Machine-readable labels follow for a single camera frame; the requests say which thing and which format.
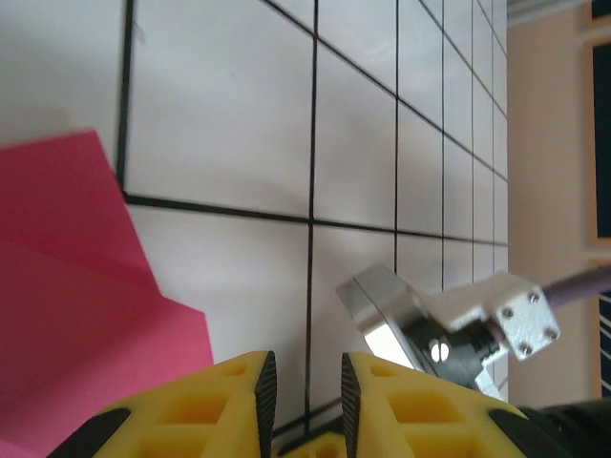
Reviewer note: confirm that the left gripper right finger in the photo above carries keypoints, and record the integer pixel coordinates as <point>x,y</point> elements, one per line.
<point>420,420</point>

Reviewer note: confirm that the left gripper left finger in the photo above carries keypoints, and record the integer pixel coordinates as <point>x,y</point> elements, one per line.
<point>191,420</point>

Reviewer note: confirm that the pink cloth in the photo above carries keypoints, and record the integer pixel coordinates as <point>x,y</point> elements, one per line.
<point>71,286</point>

